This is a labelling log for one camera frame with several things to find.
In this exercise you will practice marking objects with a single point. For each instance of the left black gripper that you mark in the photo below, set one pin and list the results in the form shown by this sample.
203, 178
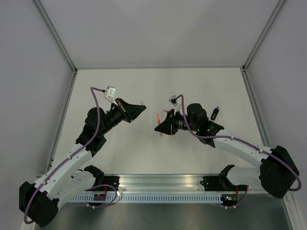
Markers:
128, 111

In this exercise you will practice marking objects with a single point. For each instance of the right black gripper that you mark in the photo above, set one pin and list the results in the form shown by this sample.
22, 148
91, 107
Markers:
168, 126

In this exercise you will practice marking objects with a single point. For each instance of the orange highlighter pen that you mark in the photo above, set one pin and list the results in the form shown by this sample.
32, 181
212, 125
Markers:
159, 122

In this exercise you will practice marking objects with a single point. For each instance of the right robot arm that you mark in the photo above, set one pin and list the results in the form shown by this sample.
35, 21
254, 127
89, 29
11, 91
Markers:
272, 168

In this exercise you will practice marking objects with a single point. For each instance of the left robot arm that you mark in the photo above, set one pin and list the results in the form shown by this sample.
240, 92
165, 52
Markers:
41, 200

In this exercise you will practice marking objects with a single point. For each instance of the black purple-tipped marker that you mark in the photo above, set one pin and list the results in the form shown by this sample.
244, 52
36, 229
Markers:
214, 113

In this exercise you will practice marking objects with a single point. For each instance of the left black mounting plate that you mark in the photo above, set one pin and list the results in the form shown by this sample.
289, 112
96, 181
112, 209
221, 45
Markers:
112, 181

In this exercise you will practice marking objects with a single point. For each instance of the black mounting plate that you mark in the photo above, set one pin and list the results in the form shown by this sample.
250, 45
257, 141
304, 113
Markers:
212, 184
112, 181

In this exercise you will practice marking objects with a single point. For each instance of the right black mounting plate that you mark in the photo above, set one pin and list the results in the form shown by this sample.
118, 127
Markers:
212, 184

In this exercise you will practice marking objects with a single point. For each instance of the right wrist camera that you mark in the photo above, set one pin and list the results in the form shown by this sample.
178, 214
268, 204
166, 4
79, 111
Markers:
173, 101

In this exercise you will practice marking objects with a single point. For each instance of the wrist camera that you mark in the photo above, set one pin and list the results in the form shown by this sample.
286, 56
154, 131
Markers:
110, 94
173, 101

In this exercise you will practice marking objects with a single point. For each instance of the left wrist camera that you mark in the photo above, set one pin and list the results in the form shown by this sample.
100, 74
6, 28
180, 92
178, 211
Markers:
110, 94

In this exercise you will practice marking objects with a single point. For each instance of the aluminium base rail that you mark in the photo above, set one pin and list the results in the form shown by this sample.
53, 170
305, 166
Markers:
167, 183

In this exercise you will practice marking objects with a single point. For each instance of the white slotted cable duct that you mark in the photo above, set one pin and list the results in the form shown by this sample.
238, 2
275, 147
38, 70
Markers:
148, 198

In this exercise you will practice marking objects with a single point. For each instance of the left aluminium frame post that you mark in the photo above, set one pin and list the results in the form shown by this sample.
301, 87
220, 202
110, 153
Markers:
50, 26

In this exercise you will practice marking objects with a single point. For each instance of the aluminium frame post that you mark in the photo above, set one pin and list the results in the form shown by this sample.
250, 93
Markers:
50, 26
274, 14

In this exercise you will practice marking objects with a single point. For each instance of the right aluminium frame post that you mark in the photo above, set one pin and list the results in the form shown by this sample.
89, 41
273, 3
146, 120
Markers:
274, 14

